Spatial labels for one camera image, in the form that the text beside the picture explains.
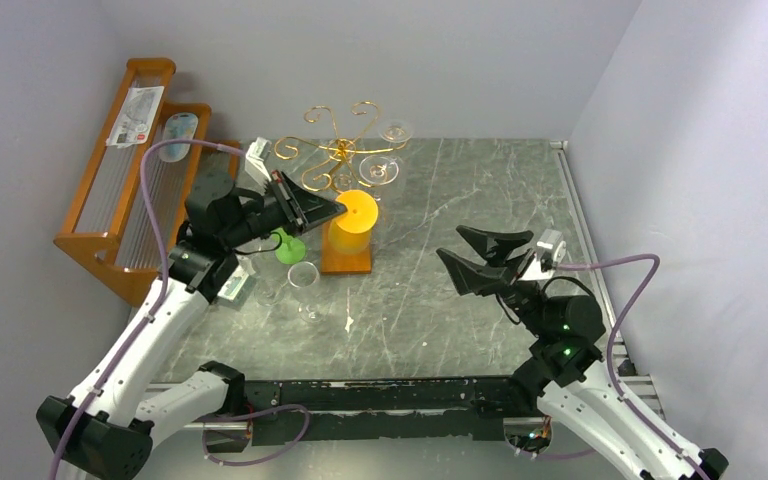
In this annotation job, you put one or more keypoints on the clear wine glass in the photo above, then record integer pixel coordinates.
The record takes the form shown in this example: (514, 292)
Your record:
(397, 133)
(304, 283)
(380, 176)

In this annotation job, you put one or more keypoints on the wooden rack base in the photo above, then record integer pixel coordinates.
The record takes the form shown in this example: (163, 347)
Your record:
(333, 262)

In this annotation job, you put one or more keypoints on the gold wire glass rack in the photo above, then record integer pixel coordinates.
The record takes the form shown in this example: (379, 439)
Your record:
(337, 171)

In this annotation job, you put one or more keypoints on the small clear glass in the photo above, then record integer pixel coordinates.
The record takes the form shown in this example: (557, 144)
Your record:
(255, 248)

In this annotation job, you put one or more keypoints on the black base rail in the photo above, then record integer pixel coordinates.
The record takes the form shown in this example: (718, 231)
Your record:
(479, 407)

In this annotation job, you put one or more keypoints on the orange plastic goblet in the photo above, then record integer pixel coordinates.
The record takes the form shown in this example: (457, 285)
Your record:
(350, 233)

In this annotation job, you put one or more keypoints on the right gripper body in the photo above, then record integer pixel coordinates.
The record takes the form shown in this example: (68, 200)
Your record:
(519, 273)

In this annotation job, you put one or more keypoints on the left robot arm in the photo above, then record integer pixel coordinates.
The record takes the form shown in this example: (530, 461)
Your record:
(107, 426)

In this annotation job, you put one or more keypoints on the green plastic goblet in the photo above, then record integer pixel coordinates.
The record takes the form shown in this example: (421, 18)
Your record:
(290, 250)

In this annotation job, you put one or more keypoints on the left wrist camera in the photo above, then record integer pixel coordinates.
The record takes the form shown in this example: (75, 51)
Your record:
(255, 157)

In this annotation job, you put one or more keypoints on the white packaged item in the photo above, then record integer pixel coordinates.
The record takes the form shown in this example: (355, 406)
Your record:
(136, 117)

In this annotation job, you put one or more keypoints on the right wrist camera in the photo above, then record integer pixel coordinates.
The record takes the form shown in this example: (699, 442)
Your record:
(554, 246)

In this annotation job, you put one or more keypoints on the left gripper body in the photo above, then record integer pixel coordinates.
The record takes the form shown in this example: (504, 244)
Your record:
(280, 201)

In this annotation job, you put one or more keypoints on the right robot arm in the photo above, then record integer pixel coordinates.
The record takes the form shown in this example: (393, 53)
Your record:
(570, 376)

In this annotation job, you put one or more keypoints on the small white packet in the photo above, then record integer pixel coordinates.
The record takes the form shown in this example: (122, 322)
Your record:
(238, 288)

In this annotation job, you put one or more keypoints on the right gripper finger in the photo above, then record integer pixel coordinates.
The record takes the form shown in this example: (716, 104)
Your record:
(495, 248)
(469, 277)

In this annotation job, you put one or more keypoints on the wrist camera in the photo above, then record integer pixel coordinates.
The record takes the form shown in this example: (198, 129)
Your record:
(255, 157)
(554, 246)

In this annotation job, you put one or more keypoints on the blue packaged item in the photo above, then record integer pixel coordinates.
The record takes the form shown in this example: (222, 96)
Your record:
(179, 126)

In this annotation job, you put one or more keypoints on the orange wooden shelf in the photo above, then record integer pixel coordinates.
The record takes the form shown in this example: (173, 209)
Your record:
(106, 229)

